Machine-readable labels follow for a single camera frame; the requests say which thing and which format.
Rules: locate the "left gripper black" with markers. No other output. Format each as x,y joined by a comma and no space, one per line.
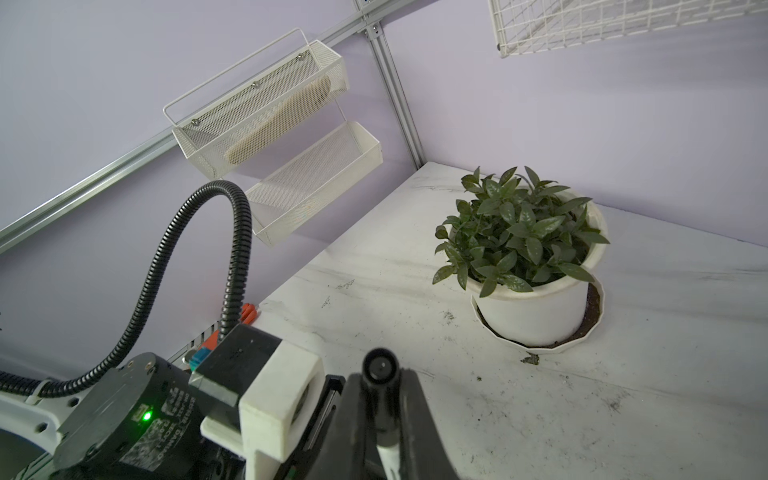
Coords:
142,421

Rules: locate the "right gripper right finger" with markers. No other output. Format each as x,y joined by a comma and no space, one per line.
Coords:
422,454

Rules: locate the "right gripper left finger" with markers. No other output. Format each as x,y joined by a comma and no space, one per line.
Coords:
342,455

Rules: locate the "whiteboard marker black end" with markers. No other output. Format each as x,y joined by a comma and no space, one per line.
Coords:
391,461

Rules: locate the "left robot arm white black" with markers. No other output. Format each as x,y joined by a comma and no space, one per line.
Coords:
38,419

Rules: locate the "potted green plant white pot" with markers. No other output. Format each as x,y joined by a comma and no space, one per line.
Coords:
526,250

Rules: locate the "lower white mesh shelf basket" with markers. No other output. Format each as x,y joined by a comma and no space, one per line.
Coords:
309,182

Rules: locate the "white mesh shelf basket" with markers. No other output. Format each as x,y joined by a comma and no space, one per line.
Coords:
214,115
309,182

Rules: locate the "upper white mesh shelf basket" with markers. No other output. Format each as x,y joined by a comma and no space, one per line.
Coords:
214,115

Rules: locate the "beige cloth in basket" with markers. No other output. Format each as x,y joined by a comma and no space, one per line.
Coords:
293,111

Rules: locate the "white wire wall basket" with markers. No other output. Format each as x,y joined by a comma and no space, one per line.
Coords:
531,26

